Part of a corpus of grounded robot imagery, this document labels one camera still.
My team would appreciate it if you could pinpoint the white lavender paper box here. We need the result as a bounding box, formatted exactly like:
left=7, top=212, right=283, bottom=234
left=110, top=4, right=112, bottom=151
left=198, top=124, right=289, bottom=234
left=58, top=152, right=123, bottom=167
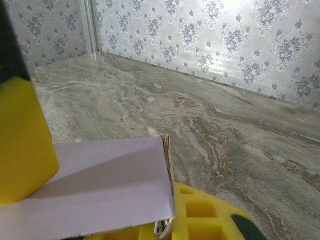
left=0, top=134, right=177, bottom=240

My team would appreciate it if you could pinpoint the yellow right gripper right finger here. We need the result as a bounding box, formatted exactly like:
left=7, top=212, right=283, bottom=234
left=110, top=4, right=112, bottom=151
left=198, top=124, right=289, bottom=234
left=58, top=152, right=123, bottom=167
left=171, top=182, right=270, bottom=240

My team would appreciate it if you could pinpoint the aluminium frame post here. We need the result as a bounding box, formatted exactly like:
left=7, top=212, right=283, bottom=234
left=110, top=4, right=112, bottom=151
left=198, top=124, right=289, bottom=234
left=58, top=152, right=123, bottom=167
left=79, top=0, right=104, bottom=55

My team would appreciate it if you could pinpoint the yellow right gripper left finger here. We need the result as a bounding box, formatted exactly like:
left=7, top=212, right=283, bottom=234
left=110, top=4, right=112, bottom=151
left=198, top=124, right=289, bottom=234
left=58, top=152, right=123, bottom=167
left=83, top=222, right=157, bottom=240

